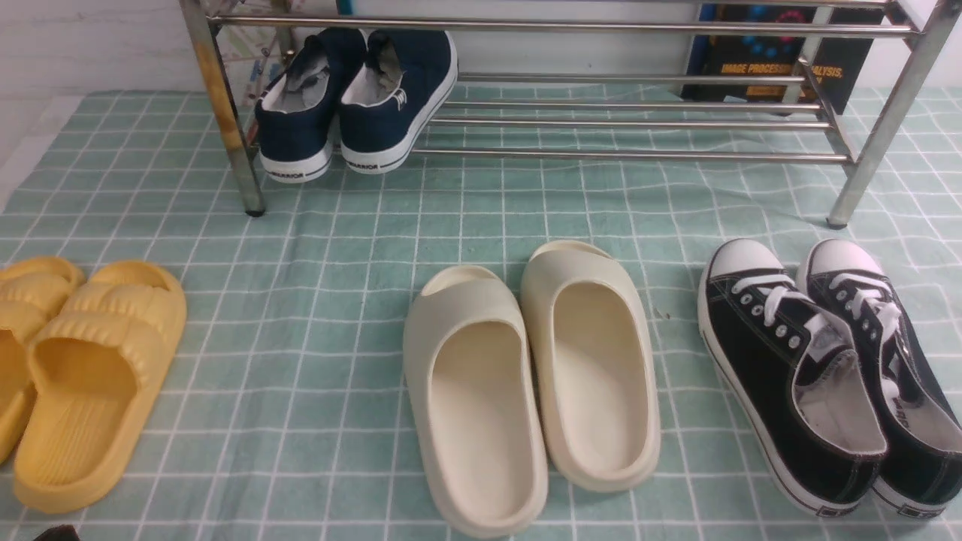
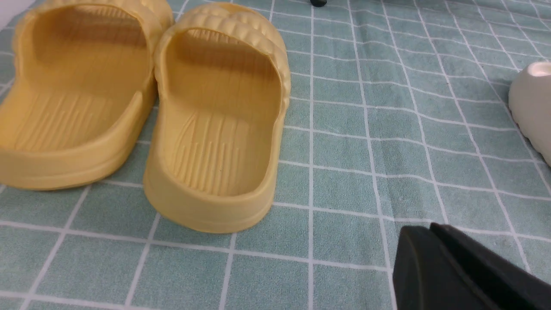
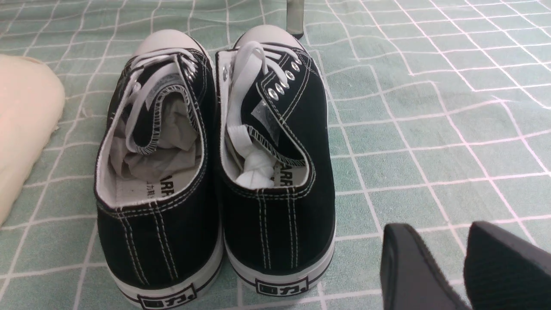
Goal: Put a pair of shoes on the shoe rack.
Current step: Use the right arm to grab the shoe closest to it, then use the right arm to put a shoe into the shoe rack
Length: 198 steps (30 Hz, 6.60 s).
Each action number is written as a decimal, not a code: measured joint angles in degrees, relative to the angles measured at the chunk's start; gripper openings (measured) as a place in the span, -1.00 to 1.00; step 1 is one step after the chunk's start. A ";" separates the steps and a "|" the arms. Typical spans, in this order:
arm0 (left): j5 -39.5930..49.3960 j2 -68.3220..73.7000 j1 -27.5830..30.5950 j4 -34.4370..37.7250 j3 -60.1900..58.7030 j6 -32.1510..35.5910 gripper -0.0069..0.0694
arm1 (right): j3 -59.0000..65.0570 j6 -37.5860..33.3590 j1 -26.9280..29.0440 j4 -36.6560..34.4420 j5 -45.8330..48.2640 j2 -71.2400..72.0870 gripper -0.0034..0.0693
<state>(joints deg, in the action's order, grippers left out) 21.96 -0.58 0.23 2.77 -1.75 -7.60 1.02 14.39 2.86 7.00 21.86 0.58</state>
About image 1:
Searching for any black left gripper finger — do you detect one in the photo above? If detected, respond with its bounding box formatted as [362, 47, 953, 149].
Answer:
[34, 526, 81, 541]

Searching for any black canvas sneaker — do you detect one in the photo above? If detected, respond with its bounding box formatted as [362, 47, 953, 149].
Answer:
[797, 237, 961, 519]
[697, 237, 888, 518]

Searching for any silver metal shoe rack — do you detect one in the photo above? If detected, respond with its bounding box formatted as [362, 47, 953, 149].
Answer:
[180, 1, 960, 230]

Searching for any right yellow rubber slipper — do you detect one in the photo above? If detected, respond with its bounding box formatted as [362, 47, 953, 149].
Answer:
[14, 260, 188, 514]

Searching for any yellow rubber slipper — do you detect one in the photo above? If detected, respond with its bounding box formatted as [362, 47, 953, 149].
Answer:
[14, 260, 188, 514]
[1, 256, 86, 463]

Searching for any left yellow rubber slipper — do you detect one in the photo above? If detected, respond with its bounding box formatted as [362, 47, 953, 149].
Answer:
[1, 256, 86, 463]

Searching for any left cream foam slipper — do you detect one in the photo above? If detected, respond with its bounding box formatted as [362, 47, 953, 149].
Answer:
[402, 266, 549, 539]

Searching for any cream foam slipper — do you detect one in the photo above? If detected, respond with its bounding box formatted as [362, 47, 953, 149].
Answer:
[520, 240, 662, 492]
[402, 266, 549, 539]

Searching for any left navy canvas sneaker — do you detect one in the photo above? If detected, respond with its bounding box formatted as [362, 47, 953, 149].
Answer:
[255, 28, 367, 183]

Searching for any navy canvas sneaker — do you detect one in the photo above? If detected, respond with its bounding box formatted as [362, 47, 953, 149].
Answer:
[255, 28, 367, 183]
[339, 29, 459, 174]

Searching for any right cream foam slipper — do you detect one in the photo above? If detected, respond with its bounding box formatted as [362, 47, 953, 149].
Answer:
[520, 240, 662, 492]

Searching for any right navy canvas sneaker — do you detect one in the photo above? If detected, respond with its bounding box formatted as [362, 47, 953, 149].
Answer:
[339, 29, 459, 174]

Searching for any green checked cloth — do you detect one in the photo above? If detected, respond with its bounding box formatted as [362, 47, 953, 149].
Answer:
[2, 92, 960, 540]

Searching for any dark image processing book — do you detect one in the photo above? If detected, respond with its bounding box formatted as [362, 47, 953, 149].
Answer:
[680, 4, 873, 113]

